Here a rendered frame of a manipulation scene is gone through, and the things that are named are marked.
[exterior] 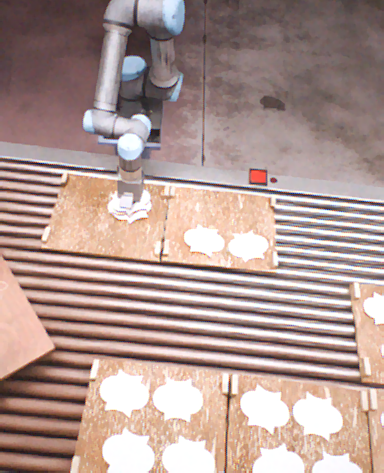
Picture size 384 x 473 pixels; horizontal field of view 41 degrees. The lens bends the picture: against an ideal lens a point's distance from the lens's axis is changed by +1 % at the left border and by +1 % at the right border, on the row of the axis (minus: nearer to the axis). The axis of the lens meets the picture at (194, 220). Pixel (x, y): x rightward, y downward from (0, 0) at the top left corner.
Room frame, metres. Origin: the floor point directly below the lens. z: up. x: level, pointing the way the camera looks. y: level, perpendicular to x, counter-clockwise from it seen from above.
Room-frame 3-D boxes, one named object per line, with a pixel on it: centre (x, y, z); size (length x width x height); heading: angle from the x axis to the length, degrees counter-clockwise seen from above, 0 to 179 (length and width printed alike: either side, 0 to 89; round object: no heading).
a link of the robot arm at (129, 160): (1.17, 0.25, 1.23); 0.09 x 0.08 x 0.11; 175
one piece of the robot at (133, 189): (1.15, 0.25, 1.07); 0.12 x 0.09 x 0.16; 177
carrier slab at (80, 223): (1.12, 0.31, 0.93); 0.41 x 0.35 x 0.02; 92
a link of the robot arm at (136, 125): (1.27, 0.26, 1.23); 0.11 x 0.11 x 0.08; 85
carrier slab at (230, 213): (1.14, -0.10, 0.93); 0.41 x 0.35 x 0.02; 93
